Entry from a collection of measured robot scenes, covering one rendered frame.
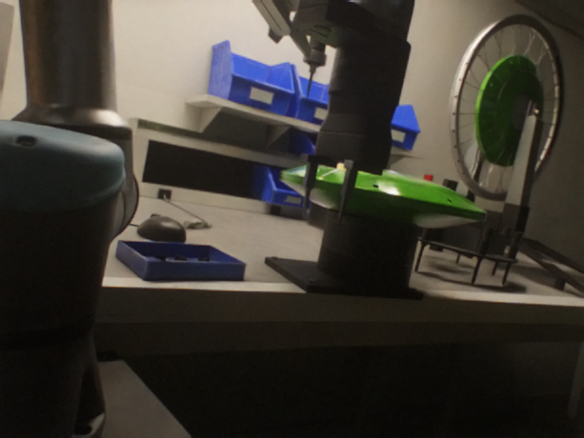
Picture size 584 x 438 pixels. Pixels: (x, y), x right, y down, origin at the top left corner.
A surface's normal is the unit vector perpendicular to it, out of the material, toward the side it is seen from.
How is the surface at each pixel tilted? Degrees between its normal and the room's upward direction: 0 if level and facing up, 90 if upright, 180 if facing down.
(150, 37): 90
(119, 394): 0
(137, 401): 0
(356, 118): 87
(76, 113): 44
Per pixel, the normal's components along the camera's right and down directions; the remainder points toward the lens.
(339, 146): -0.72, -0.10
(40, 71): -0.24, 0.11
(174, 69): 0.51, 0.16
